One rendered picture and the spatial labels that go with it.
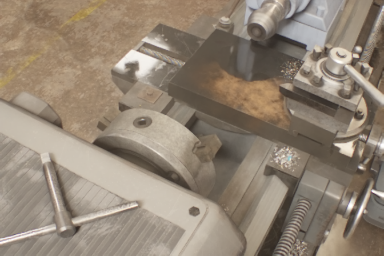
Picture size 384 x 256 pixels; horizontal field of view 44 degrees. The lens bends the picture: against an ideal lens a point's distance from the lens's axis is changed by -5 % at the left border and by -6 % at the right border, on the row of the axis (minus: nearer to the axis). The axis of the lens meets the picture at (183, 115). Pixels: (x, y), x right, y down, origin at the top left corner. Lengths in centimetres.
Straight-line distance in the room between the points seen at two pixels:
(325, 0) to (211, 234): 125
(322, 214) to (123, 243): 95
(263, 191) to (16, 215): 79
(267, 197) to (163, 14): 226
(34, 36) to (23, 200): 263
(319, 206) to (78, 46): 206
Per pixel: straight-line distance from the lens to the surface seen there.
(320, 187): 144
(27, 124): 80
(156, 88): 152
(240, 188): 134
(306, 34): 179
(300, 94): 125
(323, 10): 174
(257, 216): 128
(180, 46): 168
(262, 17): 141
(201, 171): 96
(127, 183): 70
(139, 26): 328
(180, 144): 93
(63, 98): 280
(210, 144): 95
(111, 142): 96
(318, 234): 160
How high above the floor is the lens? 190
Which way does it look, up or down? 45 degrees down
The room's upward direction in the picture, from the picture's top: 4 degrees clockwise
